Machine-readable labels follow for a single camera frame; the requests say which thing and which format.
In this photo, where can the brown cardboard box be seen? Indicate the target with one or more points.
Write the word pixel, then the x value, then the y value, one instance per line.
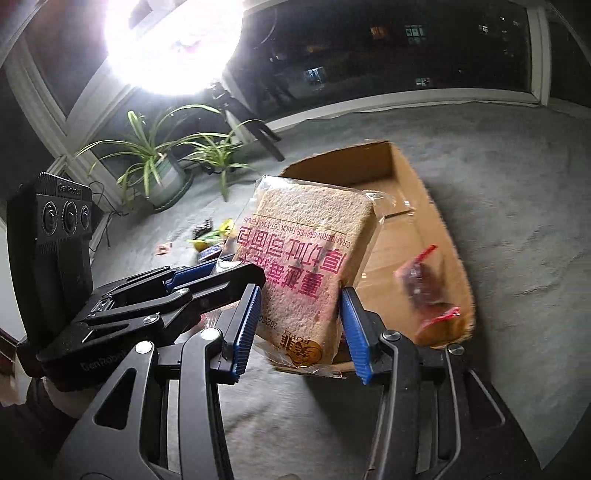
pixel 397 230

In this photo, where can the white window frame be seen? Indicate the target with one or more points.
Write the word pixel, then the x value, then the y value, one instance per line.
pixel 415 99

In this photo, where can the black lamp tripod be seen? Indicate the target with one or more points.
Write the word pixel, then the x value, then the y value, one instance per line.
pixel 268 138

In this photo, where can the red-edged clear snack packet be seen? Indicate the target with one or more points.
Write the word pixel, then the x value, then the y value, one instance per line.
pixel 422 286

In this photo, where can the small red snack packet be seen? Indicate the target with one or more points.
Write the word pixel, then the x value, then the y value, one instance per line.
pixel 163 248

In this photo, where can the sliced bread packet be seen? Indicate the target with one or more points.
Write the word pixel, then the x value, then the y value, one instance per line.
pixel 304 240

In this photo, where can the dark green plant saucer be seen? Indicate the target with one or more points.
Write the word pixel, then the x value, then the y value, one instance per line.
pixel 182 196

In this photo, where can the small spider plant offshoot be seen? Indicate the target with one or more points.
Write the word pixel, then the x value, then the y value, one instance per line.
pixel 217 152

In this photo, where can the dark brown snack packet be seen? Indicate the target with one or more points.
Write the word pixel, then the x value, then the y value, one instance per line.
pixel 203 228

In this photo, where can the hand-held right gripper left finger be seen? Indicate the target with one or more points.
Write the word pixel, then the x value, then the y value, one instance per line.
pixel 244 327

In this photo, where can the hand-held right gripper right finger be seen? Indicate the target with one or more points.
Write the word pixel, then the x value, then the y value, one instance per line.
pixel 353 332

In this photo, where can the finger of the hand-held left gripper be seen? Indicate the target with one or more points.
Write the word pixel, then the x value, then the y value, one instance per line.
pixel 194 274
pixel 221 282

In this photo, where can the yellow snack packet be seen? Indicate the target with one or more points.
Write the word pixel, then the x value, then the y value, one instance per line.
pixel 216 235

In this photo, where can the spider plant in green pot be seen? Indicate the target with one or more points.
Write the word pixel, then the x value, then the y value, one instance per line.
pixel 164 177

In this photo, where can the blue snack packet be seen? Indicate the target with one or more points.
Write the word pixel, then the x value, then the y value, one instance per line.
pixel 211 253

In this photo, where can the bright round lamp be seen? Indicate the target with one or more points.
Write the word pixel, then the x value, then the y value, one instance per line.
pixel 171 46

